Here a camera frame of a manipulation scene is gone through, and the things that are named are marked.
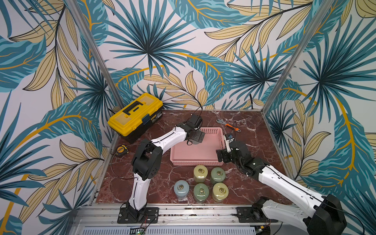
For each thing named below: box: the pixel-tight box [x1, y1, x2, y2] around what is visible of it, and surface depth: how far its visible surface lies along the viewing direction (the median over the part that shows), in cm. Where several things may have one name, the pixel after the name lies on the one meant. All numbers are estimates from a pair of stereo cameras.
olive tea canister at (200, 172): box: [193, 164, 209, 184], surface depth 81 cm
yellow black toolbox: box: [107, 93, 164, 144], surface depth 96 cm
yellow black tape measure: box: [116, 144, 129, 157], surface depth 94 cm
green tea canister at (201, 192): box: [193, 183, 210, 204], surface depth 75 cm
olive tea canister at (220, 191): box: [211, 182, 229, 203], surface depth 75 cm
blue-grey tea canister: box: [173, 179, 190, 200], surface depth 76 cm
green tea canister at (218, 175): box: [210, 166, 226, 186], surface depth 81 cm
